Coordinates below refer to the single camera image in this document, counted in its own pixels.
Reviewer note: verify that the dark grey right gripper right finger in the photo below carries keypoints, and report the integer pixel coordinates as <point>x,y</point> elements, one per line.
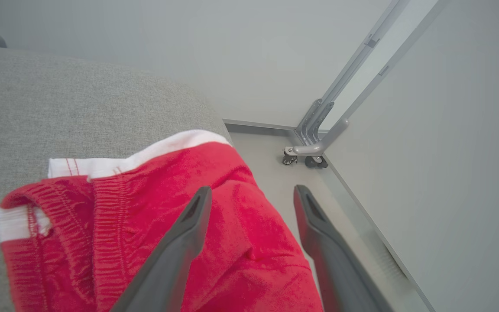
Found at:
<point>336,264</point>

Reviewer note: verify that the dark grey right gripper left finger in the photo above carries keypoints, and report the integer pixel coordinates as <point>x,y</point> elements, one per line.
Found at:
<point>171,260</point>

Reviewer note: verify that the red shorts with white stripe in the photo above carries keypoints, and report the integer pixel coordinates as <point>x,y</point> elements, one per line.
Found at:
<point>241,225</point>

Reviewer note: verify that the small black caster wheel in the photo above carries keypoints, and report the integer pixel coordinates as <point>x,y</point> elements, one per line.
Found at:
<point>316,163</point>
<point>290,160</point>

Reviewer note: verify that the grey cushioned table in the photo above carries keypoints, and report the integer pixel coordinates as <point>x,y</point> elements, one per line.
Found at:
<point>59,108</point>

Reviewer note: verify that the grey double-bar partition frame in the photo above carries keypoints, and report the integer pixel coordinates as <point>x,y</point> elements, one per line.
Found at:
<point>345,78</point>

